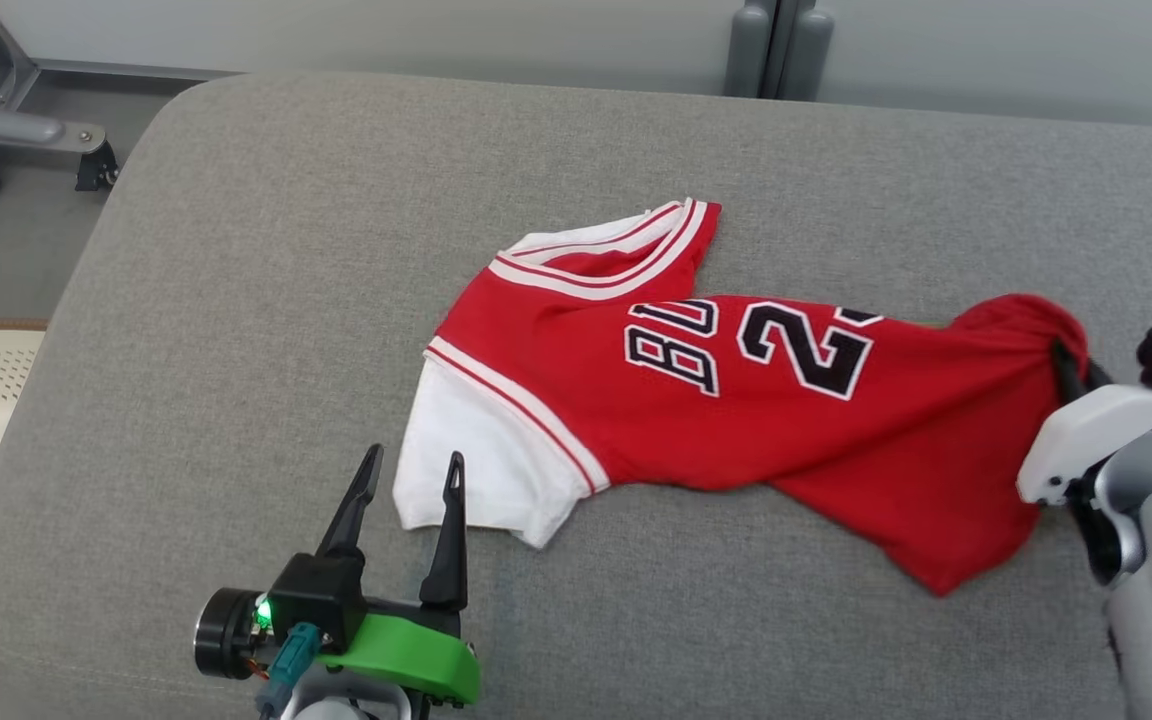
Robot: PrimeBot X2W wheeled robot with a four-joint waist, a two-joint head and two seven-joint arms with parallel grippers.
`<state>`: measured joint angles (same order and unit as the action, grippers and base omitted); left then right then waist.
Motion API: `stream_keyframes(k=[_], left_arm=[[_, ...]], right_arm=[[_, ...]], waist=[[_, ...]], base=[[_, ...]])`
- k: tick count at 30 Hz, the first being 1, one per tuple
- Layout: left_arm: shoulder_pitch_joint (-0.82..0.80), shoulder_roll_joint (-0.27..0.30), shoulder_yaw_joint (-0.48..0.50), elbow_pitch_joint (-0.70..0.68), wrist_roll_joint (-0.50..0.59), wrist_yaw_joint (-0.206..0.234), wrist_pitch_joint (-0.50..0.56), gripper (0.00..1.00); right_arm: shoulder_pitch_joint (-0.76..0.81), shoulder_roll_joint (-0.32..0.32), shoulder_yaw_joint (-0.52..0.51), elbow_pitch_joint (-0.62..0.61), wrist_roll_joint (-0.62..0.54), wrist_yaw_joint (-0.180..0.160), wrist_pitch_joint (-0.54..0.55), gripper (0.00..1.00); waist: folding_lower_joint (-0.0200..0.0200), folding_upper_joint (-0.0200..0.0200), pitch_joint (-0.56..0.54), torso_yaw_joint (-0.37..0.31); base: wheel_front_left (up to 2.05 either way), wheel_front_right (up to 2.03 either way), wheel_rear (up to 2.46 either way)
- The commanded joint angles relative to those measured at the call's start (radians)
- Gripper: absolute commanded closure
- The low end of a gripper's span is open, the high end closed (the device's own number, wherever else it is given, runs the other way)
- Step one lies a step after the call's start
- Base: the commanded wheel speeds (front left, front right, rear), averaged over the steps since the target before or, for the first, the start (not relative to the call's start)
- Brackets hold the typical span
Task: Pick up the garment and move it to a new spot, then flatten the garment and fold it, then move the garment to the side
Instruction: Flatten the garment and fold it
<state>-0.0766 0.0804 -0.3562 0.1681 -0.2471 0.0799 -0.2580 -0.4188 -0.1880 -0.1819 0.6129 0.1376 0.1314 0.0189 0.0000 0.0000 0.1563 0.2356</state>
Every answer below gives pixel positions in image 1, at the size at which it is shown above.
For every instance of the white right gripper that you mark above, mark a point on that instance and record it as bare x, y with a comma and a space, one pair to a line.
1086, 430

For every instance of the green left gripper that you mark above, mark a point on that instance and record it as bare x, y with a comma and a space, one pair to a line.
416, 655

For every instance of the red white basketball jersey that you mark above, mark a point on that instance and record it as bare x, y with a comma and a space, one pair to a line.
736, 420

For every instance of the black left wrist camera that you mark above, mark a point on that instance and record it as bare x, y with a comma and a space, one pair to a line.
316, 600

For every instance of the grey partition post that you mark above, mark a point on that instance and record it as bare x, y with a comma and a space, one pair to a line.
776, 45

